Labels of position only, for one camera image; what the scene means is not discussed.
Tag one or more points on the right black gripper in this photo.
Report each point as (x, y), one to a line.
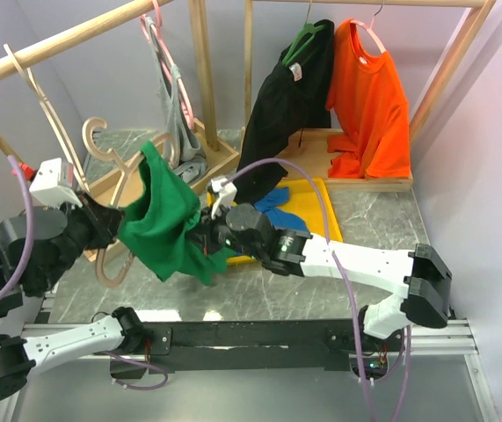
(203, 233)

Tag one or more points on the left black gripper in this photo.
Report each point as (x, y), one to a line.
(106, 221)

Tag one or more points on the green tank top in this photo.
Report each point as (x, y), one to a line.
(155, 226)

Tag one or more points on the wooden hanger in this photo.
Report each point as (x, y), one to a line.
(53, 119)
(116, 189)

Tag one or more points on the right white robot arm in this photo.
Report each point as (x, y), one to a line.
(418, 281)

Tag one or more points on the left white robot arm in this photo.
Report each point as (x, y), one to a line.
(37, 248)

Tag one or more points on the grey tank top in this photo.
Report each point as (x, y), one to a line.
(183, 153)

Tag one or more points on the pink hanger left rack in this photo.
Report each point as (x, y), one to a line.
(151, 28)

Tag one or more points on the pink hanger rack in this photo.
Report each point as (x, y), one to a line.
(151, 28)
(369, 28)

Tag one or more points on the green hanger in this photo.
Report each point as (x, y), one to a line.
(302, 39)

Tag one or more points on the pink hanger right rack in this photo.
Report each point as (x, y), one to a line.
(369, 28)

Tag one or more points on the blue garment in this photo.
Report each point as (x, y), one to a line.
(270, 205)

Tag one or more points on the yellow plastic tray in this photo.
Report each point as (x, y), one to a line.
(321, 220)

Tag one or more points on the right wooden clothes rack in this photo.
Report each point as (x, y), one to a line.
(308, 150)

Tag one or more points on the wooden clothes rack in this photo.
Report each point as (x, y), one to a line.
(308, 150)
(220, 156)

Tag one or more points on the black t-shirt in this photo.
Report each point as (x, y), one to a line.
(290, 99)

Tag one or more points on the left wooden clothes rack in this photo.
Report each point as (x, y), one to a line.
(220, 156)

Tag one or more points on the orange t-shirt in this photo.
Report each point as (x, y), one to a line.
(369, 102)

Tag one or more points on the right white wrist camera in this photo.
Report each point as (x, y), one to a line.
(224, 192)

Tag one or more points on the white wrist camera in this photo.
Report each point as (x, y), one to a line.
(224, 192)
(53, 183)

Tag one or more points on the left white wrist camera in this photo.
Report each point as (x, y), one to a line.
(53, 183)

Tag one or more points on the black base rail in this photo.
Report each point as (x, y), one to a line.
(243, 345)

